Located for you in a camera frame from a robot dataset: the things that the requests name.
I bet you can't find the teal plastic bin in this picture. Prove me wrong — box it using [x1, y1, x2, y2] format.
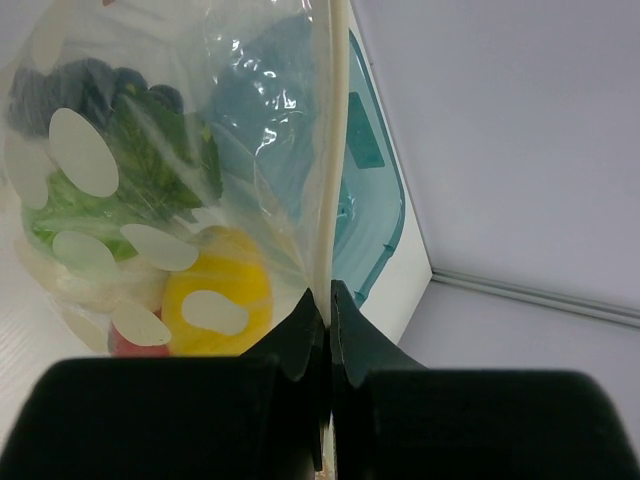
[204, 14, 405, 306]

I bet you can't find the clear dotted zip bag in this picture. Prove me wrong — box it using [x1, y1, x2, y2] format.
[1, 1, 349, 356]

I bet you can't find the yellow fake food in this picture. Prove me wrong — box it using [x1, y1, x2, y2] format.
[161, 226, 274, 356]

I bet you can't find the red fake food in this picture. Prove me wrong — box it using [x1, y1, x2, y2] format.
[108, 323, 170, 357]

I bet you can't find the dark blue fake food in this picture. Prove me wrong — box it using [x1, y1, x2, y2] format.
[5, 58, 184, 137]

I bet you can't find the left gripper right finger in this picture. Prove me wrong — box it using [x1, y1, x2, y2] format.
[328, 281, 639, 479]

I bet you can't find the green fake lettuce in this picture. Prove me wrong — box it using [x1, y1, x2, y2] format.
[22, 93, 223, 261]

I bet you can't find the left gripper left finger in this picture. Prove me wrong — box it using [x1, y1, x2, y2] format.
[1, 293, 328, 479]

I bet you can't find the white fake food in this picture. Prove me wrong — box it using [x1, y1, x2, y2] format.
[20, 247, 168, 313]

